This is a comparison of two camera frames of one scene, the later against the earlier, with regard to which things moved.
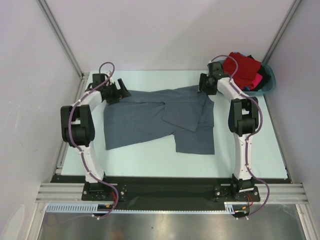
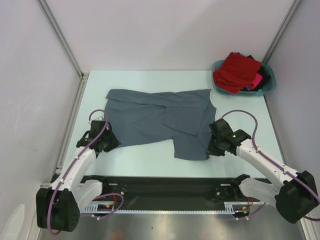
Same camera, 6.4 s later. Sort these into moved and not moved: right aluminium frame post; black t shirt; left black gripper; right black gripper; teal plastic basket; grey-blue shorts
Moved: right black gripper; left black gripper
Not moved: right aluminium frame post; teal plastic basket; black t shirt; grey-blue shorts
